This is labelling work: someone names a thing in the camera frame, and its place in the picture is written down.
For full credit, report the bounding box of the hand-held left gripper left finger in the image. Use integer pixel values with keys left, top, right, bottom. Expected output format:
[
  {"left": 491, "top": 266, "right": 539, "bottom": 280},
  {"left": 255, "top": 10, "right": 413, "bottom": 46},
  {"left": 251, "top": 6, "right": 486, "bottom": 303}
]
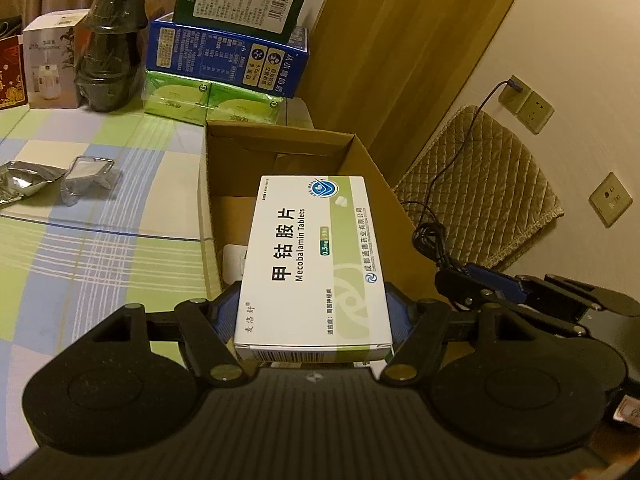
[{"left": 92, "top": 282, "right": 246, "bottom": 384}]

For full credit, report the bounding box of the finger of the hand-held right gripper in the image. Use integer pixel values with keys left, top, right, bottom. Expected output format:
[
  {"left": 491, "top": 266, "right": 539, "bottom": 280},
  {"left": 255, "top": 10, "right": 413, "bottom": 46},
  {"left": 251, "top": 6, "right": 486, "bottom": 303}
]
[
  {"left": 492, "top": 300, "right": 590, "bottom": 339},
  {"left": 434, "top": 264, "right": 532, "bottom": 307}
]

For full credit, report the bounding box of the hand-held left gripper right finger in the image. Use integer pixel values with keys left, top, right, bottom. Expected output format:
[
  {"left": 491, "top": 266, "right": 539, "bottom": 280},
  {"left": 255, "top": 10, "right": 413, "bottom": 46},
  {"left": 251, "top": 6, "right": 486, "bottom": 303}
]
[{"left": 382, "top": 284, "right": 531, "bottom": 384}]

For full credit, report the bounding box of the black cable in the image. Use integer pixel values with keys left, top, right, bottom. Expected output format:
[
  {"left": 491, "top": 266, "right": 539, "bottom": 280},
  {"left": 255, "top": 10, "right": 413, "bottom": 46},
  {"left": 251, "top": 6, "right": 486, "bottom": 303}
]
[{"left": 412, "top": 222, "right": 468, "bottom": 276}]

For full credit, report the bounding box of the white medicine box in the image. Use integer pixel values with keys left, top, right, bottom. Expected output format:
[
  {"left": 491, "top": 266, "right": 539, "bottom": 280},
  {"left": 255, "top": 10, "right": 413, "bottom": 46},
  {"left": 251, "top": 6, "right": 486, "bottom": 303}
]
[{"left": 234, "top": 175, "right": 393, "bottom": 363}]

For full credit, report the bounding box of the cardboard box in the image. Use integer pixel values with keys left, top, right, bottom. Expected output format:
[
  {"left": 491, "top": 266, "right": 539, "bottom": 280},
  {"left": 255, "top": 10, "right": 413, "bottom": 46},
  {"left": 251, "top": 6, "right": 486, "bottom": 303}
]
[{"left": 197, "top": 97, "right": 441, "bottom": 306}]

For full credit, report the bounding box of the desktop with checked tablecloth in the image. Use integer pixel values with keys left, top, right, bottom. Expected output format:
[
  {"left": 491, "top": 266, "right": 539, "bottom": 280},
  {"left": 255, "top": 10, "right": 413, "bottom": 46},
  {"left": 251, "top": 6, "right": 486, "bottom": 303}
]
[{"left": 0, "top": 105, "right": 226, "bottom": 411}]

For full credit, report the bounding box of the quilted chair cushion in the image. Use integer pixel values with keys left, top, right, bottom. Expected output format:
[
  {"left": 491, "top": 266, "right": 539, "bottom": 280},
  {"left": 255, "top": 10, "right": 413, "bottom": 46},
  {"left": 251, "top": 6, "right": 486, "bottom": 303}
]
[{"left": 392, "top": 105, "right": 566, "bottom": 273}]

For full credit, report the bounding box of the clear plastic bag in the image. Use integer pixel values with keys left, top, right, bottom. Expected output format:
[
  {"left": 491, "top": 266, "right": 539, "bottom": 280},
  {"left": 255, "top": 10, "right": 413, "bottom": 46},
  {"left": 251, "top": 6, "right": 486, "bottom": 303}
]
[{"left": 60, "top": 155, "right": 123, "bottom": 207}]

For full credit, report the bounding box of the green tissue pack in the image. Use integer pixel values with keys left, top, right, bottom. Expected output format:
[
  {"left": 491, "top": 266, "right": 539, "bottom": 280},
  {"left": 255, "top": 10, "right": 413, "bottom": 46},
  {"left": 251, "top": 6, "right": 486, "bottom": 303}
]
[
  {"left": 142, "top": 70, "right": 213, "bottom": 126},
  {"left": 205, "top": 80, "right": 285, "bottom": 126}
]

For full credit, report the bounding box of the silver foil bag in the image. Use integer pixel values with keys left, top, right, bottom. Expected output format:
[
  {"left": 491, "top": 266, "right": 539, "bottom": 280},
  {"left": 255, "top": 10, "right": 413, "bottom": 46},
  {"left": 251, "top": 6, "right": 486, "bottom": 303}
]
[{"left": 0, "top": 159, "right": 67, "bottom": 209}]

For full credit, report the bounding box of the blue carton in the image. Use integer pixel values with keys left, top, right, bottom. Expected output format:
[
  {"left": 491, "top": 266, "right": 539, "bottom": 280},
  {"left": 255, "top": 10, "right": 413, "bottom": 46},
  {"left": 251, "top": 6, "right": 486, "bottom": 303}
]
[{"left": 146, "top": 12, "right": 310, "bottom": 100}]

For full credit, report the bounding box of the wooden panel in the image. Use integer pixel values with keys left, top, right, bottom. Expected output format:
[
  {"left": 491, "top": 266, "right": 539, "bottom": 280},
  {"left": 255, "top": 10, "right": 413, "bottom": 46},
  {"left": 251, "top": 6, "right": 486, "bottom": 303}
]
[{"left": 295, "top": 0, "right": 536, "bottom": 191}]

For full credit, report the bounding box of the dark wrapped cup stack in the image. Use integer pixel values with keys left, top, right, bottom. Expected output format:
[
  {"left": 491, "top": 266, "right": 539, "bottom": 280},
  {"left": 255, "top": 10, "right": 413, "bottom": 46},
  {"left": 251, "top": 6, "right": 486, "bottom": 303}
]
[{"left": 74, "top": 0, "right": 150, "bottom": 113}]

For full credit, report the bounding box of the white humidifier box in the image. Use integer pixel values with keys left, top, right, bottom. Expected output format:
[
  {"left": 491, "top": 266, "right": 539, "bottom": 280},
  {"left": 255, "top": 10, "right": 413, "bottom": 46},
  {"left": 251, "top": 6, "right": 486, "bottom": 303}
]
[{"left": 22, "top": 10, "right": 90, "bottom": 109}]

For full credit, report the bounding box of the red patterned box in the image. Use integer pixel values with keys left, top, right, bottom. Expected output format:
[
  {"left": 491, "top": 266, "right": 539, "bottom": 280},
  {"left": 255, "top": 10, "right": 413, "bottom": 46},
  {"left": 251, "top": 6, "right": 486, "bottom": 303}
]
[{"left": 0, "top": 17, "right": 28, "bottom": 111}]

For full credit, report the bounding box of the single wall socket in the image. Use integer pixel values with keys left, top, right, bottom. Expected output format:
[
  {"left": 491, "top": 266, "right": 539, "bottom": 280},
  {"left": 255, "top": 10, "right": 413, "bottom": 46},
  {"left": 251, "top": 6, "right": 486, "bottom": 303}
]
[{"left": 587, "top": 171, "right": 628, "bottom": 229}]

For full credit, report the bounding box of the wall charger cable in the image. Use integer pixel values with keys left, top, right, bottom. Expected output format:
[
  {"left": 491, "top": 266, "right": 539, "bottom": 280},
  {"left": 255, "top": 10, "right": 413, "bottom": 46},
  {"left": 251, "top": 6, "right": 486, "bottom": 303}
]
[{"left": 397, "top": 76, "right": 526, "bottom": 221}]

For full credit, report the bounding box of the double wall socket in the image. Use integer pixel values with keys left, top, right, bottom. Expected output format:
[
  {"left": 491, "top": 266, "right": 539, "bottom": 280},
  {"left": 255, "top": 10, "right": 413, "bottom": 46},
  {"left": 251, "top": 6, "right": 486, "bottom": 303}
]
[{"left": 497, "top": 75, "right": 556, "bottom": 135}]

